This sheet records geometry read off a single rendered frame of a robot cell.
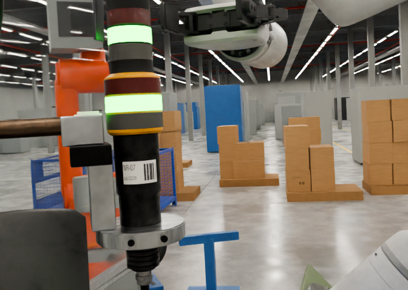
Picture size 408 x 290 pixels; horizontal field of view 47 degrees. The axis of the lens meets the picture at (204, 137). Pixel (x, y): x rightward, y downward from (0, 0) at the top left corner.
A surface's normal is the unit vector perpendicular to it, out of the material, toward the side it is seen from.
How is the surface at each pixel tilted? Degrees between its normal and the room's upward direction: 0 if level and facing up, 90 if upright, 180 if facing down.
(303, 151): 90
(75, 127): 90
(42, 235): 42
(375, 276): 66
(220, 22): 89
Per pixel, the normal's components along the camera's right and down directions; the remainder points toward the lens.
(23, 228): 0.32, -0.72
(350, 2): -0.09, 0.46
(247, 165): -0.11, 0.06
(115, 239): -0.43, 0.07
